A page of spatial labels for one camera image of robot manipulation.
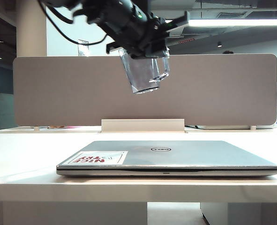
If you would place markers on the beige fabric desk divider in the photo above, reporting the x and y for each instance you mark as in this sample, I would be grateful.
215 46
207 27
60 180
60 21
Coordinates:
58 93

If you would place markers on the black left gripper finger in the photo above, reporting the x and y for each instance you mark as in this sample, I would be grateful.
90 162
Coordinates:
136 55
155 51

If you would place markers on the orange pink flat item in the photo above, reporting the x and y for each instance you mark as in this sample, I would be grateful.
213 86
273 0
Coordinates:
56 127

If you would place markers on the silver Dell laptop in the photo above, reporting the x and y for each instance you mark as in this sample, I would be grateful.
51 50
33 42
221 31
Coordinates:
187 154

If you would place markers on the long ceiling light strip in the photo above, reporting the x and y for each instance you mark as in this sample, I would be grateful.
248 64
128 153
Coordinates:
234 22

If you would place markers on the red lit ceiling sign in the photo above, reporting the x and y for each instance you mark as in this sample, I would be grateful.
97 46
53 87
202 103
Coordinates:
187 41

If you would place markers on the black ceiling spot lamp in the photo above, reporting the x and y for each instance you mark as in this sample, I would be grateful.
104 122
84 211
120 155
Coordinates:
219 44

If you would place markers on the dark haired person head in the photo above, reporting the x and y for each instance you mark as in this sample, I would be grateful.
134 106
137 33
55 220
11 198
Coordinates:
229 52

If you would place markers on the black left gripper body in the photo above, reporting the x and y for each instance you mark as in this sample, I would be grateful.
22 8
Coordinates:
133 30

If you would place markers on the grey wall poster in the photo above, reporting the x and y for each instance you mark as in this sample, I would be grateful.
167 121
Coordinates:
83 50

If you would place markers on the white desk leg panel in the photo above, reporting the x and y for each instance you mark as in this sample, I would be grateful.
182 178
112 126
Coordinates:
58 215

